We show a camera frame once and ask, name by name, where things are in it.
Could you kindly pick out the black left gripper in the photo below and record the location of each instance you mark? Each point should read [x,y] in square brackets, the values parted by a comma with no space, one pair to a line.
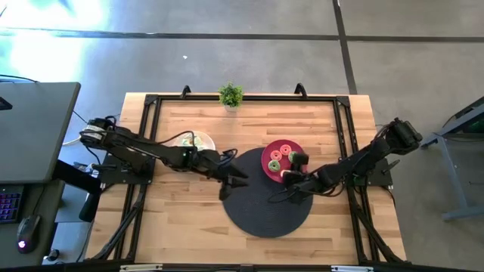
[215,164]

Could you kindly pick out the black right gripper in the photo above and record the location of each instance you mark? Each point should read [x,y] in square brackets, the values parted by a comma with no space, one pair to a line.
[302,187]

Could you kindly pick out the green iced donut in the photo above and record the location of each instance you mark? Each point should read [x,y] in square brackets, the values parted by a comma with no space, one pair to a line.
[290,156]
[270,165]

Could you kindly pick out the pink iced donut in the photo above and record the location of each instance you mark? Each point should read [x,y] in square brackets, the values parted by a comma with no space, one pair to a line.
[283,172]
[272,155]
[281,149]

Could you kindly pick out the white iced donut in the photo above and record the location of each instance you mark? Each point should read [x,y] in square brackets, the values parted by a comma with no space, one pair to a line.
[198,141]

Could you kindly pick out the white sprinkled donut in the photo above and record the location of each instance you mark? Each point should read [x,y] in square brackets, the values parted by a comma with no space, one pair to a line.
[185,142]

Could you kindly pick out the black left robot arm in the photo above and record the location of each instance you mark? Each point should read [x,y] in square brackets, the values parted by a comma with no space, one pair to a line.
[151,151]

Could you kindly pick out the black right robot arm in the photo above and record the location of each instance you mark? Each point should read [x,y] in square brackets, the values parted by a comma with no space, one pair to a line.
[363,162]

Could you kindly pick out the pink-red plate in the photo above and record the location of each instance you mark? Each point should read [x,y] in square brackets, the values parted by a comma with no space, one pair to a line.
[283,161]

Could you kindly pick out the dark round woven placemat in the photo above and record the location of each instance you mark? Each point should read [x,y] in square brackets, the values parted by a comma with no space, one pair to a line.
[261,211]

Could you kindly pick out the white plate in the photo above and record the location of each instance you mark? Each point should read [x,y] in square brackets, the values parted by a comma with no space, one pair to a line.
[206,143]

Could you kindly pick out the green plant in white pot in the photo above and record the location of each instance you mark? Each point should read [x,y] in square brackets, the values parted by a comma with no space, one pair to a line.
[230,94]

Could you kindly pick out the black support bar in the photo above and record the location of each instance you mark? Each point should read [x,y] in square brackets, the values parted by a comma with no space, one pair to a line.
[75,177]

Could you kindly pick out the dark grey desk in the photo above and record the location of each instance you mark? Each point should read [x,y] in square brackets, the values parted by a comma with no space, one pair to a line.
[45,211]

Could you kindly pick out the small black round object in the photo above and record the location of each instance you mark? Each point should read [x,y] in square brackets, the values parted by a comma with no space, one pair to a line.
[53,255]

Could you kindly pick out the black computer mouse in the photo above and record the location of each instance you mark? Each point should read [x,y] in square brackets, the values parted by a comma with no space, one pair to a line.
[28,232]

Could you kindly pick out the keyboard with purple lights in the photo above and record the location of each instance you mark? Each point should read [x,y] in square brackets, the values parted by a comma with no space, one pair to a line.
[9,204]

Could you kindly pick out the black flat device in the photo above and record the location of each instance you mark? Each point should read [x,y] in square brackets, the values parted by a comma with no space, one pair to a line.
[4,104]

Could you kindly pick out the black aluminium table frame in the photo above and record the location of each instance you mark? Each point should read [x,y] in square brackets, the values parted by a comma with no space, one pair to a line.
[246,97]

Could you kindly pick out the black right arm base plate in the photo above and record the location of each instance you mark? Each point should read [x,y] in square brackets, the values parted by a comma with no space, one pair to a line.
[378,177]

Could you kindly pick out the silver metal bracket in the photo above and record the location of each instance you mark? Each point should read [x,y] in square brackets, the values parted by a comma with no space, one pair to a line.
[140,267]
[349,268]

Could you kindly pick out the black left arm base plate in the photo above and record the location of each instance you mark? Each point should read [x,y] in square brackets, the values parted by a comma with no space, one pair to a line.
[121,174]

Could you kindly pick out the grey metal table frame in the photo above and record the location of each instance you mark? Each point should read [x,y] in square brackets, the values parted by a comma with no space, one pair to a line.
[450,177]

